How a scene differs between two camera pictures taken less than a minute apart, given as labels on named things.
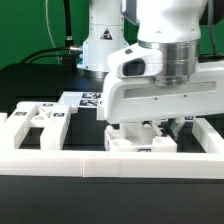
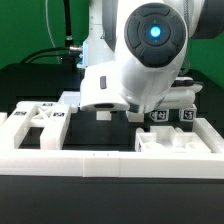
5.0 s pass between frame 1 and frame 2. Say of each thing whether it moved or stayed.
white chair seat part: moved
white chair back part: stayed
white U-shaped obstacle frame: stayed
